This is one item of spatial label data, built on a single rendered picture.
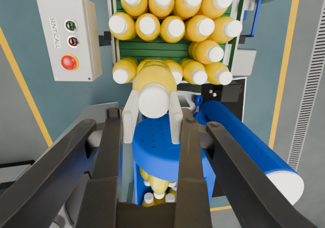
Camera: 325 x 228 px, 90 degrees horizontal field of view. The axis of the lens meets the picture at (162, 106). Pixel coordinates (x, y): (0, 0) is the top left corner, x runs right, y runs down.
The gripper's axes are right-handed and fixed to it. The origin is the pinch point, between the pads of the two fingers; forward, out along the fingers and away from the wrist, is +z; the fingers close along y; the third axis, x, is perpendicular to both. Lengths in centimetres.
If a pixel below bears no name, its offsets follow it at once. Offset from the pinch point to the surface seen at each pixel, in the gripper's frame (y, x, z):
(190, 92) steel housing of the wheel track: 13.6, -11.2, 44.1
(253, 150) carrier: 51, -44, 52
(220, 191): 82, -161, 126
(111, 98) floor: -44, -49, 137
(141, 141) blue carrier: -3.4, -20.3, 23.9
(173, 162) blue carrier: 5.0, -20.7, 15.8
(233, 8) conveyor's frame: 27, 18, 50
